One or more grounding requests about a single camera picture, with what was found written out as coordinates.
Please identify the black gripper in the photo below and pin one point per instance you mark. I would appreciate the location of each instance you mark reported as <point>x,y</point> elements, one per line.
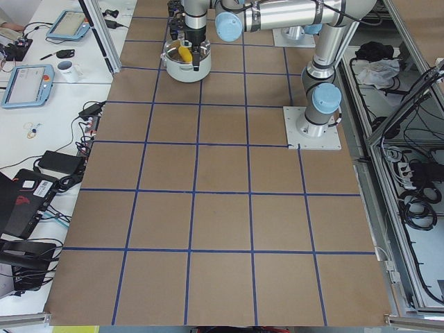
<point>194,35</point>

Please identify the yellow corn cob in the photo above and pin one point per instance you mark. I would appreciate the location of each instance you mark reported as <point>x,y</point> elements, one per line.
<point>185,54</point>

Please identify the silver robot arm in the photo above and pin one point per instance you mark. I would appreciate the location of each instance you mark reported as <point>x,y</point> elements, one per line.
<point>299,32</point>
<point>236,17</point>

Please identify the pale green cooking pot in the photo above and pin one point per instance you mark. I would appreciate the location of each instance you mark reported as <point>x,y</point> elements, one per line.
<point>182,70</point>

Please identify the blue teach pendant far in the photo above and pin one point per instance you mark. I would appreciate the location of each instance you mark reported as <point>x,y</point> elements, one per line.
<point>70,26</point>

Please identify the blue teach pendant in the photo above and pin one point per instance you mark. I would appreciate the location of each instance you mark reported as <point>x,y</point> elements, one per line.
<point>29,86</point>
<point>70,26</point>

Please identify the white mug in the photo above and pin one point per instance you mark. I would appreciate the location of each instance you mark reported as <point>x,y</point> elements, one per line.
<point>70,71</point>

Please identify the black pen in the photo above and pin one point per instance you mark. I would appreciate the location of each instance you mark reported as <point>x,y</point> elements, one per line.
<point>48,56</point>

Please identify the blue teach pendant near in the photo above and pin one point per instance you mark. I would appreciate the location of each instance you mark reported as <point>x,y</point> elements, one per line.
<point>29,86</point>

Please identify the black power brick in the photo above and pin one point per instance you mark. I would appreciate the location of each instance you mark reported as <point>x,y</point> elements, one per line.
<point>60,162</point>

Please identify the black cloth bundle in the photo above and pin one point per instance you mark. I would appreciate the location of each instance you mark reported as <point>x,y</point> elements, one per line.
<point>374,51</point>

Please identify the white crumpled cloth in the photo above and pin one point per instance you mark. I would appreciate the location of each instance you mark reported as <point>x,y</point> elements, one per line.
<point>380,74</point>

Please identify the black laptop red logo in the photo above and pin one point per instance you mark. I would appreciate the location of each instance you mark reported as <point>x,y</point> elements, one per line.
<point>24,199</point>

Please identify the black docking station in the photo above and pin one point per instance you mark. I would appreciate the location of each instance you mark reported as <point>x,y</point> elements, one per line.
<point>31,263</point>

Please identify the aluminium frame post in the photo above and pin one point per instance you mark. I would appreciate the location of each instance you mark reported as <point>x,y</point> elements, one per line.
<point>97,23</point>

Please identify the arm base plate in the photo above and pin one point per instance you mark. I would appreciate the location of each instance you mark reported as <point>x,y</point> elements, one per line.
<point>281,41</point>
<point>306,136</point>

